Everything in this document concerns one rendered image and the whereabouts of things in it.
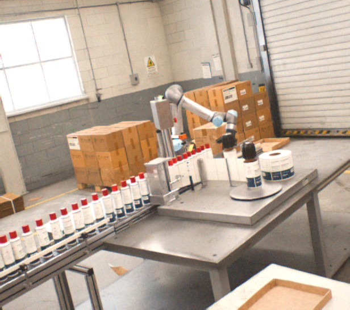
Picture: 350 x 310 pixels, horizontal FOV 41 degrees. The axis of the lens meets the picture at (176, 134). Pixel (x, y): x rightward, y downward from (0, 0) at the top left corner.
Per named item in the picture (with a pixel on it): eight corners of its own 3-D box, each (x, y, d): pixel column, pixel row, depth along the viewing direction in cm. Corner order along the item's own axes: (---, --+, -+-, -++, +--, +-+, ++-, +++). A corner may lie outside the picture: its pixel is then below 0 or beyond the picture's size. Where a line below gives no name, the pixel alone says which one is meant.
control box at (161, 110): (160, 130, 310) (154, 102, 306) (155, 128, 326) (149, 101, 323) (175, 126, 312) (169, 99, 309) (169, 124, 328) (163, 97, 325)
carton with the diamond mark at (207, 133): (221, 160, 379) (215, 128, 374) (198, 160, 395) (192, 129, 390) (241, 150, 401) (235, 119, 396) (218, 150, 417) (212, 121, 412)
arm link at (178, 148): (169, 161, 356) (165, 145, 353) (172, 156, 369) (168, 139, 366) (184, 158, 354) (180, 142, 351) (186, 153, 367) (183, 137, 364)
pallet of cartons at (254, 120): (232, 164, 697) (218, 89, 678) (192, 162, 760) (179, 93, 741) (278, 143, 775) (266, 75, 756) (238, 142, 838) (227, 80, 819)
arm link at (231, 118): (226, 112, 366) (237, 113, 365) (225, 125, 363) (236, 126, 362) (226, 109, 358) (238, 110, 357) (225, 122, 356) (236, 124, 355)
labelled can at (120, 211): (121, 220, 272) (113, 186, 269) (115, 219, 276) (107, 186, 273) (127, 216, 276) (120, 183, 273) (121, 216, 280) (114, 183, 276)
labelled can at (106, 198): (111, 225, 267) (103, 191, 264) (105, 223, 270) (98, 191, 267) (118, 221, 271) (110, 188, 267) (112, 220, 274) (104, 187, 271)
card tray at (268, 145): (272, 151, 381) (271, 147, 380) (245, 152, 398) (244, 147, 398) (289, 142, 403) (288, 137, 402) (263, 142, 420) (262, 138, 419)
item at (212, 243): (218, 267, 205) (217, 263, 205) (34, 231, 306) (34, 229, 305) (376, 141, 357) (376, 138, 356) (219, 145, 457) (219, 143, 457)
